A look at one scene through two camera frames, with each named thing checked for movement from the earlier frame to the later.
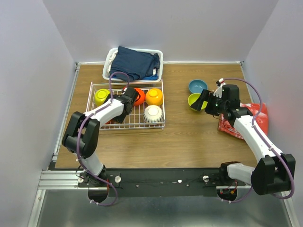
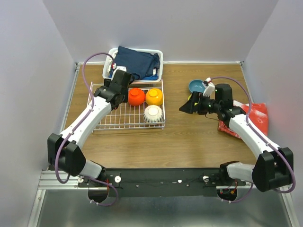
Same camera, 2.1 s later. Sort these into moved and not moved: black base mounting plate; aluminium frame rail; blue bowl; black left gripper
Moved: black left gripper
Not moved: black base mounting plate; blue bowl; aluminium frame rail
